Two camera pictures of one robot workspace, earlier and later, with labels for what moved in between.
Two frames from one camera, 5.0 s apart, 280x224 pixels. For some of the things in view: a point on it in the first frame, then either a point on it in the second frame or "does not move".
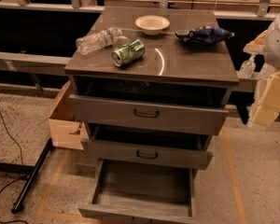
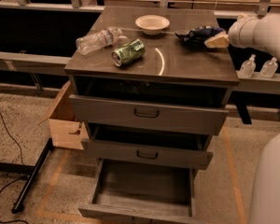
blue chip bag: [204, 35] does not move
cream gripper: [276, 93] to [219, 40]
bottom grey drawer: [138, 192] does not move
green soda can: [128, 53] does not move
